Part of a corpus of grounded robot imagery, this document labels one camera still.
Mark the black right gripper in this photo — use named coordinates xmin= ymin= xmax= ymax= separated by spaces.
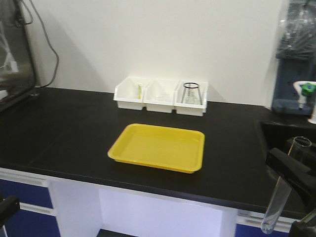
xmin=266 ymin=138 xmax=316 ymax=237

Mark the tall clear test tube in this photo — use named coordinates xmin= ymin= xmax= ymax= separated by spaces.
xmin=261 ymin=136 xmax=305 ymax=234

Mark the yellow plastic tray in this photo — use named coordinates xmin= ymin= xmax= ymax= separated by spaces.
xmin=108 ymin=123 xmax=205 ymax=174

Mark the black sink basin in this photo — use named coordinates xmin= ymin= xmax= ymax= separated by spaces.
xmin=257 ymin=121 xmax=316 ymax=158

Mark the white lab faucet green knob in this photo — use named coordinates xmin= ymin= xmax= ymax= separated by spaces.
xmin=293 ymin=80 xmax=316 ymax=110

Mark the blue pegboard drying rack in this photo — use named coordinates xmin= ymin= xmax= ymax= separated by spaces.
xmin=272 ymin=10 xmax=316 ymax=116

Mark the clear plastic bag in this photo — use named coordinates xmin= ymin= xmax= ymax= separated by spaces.
xmin=276 ymin=0 xmax=316 ymax=61

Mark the white right storage bin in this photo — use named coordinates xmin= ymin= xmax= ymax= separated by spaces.
xmin=174 ymin=80 xmax=208 ymax=117

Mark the white storage bin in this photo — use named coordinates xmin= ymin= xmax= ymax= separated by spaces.
xmin=144 ymin=79 xmax=179 ymax=113
xmin=114 ymin=77 xmax=152 ymax=110
xmin=174 ymin=80 xmax=208 ymax=117

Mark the clear flask in right bin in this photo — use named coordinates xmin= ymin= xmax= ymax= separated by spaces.
xmin=184 ymin=89 xmax=198 ymax=104

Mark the white middle storage bin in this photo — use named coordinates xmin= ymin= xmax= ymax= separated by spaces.
xmin=144 ymin=79 xmax=179 ymax=113

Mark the yellow green dropper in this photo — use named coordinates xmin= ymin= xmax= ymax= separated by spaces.
xmin=137 ymin=84 xmax=143 ymax=99

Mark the white left storage bin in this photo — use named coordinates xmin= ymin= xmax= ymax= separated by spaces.
xmin=114 ymin=77 xmax=152 ymax=110

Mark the blue white lab bench cabinet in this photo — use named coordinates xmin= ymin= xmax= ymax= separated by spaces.
xmin=0 ymin=167 xmax=316 ymax=237

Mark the dark cabinet with glass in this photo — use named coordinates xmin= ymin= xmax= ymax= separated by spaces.
xmin=0 ymin=0 xmax=38 ymax=111

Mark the black wire tripod stand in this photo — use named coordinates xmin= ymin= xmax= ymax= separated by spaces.
xmin=181 ymin=82 xmax=202 ymax=105

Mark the black hanging cable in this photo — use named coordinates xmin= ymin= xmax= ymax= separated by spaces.
xmin=14 ymin=0 xmax=60 ymax=88

